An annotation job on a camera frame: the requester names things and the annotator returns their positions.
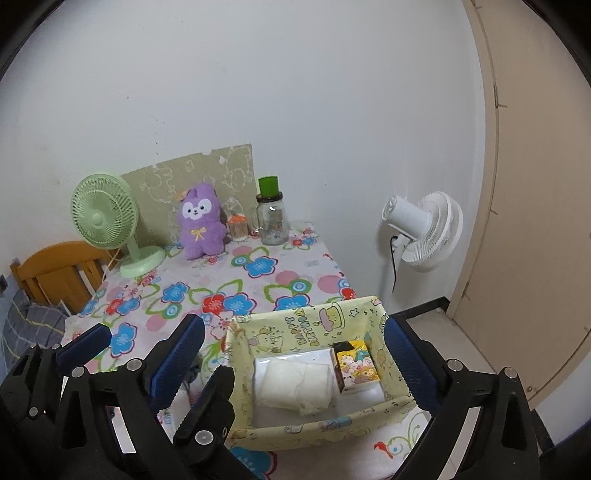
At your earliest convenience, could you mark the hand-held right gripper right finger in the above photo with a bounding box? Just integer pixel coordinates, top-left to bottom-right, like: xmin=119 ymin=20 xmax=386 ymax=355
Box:
xmin=383 ymin=316 xmax=543 ymax=480

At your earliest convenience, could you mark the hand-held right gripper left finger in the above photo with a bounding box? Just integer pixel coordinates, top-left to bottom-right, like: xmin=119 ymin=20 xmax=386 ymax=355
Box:
xmin=51 ymin=314 xmax=207 ymax=480

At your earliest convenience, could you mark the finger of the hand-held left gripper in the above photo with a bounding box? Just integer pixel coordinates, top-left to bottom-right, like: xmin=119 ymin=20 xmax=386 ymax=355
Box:
xmin=173 ymin=364 xmax=237 ymax=465
xmin=0 ymin=323 xmax=113 ymax=416

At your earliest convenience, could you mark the white soft tissue pack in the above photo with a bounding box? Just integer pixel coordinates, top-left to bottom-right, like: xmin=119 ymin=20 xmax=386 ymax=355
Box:
xmin=253 ymin=348 xmax=339 ymax=415

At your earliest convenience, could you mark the yellow cartoon tissue packet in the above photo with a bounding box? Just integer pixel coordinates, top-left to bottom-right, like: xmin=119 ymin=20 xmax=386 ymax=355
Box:
xmin=331 ymin=340 xmax=382 ymax=394

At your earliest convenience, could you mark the grey plaid pillow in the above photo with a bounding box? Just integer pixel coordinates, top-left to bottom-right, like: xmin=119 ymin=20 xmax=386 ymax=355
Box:
xmin=0 ymin=287 xmax=68 ymax=370

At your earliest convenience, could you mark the wooden chair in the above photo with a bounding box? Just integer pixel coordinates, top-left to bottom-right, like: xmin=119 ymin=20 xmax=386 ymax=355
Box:
xmin=10 ymin=240 xmax=112 ymax=317

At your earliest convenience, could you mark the floral tablecloth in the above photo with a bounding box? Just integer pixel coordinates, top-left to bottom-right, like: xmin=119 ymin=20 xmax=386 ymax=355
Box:
xmin=62 ymin=220 xmax=432 ymax=480

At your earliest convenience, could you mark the white standing fan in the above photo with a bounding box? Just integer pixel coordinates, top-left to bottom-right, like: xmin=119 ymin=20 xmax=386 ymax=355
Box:
xmin=382 ymin=191 xmax=464 ymax=305

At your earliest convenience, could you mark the green desk fan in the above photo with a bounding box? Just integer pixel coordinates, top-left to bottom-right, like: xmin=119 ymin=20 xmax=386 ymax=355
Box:
xmin=71 ymin=172 xmax=167 ymax=278

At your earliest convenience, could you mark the purple plush toy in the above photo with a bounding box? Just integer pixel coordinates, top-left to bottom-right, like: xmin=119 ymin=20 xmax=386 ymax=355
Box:
xmin=178 ymin=182 xmax=230 ymax=260

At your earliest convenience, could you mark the toothpick holder with orange lid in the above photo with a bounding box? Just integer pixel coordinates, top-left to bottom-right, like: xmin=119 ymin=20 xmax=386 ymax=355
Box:
xmin=226 ymin=213 xmax=250 ymax=243

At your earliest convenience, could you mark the glass jar with green lid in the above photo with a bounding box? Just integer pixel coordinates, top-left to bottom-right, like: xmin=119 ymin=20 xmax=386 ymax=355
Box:
xmin=250 ymin=176 xmax=291 ymax=246

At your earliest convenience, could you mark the green patterned board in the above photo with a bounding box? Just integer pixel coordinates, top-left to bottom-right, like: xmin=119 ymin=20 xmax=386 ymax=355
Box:
xmin=121 ymin=143 xmax=256 ymax=251

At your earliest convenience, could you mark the beige wooden door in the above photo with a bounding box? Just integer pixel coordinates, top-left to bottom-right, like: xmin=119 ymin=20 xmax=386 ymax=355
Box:
xmin=449 ymin=0 xmax=591 ymax=409

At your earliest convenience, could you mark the black fan cable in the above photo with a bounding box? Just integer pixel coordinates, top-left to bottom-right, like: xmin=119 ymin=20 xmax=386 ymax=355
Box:
xmin=390 ymin=234 xmax=400 ymax=294

